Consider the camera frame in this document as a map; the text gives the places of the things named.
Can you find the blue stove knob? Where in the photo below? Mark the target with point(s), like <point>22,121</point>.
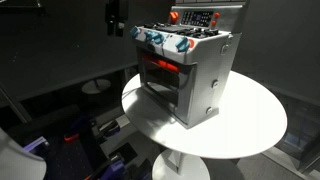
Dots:
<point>182,44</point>
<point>135,31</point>
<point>149,35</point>
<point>158,38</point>

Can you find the black and white device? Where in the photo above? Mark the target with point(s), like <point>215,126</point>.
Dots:
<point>109,128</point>

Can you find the small orange stove button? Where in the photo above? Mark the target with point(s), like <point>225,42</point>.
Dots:
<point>213,23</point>
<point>216,15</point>

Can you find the white rounded cover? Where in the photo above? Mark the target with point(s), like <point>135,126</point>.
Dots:
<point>16,160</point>

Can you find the small round white stool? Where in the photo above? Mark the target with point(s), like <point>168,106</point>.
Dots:
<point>96,86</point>

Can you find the purple box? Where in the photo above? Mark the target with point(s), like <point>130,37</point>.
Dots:
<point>36,144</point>

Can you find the white table pedestal base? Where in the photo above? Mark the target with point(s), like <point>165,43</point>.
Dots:
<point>180,166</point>

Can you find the grey toy stove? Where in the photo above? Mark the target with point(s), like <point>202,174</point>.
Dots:
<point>200,83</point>

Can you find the large orange stove knob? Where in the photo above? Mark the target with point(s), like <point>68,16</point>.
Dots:
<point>173,16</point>

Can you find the purple and black tool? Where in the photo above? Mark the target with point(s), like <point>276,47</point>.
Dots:
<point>113,166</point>

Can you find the orange clamp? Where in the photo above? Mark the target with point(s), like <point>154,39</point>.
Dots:
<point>71,137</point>

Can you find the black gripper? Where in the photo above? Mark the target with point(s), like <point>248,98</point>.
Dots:
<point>116,11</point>

